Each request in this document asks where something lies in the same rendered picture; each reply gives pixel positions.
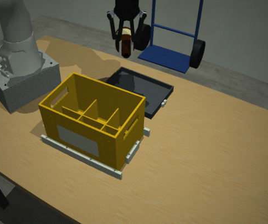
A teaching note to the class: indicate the yellow plastic crate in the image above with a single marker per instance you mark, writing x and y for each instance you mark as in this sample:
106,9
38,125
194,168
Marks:
94,118

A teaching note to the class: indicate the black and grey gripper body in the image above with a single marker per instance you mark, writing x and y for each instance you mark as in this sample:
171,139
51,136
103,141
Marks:
126,6

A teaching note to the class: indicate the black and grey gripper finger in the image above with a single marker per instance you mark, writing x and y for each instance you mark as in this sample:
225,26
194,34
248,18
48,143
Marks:
118,37
142,15

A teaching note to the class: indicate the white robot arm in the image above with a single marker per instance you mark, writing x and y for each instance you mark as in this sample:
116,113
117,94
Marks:
19,54

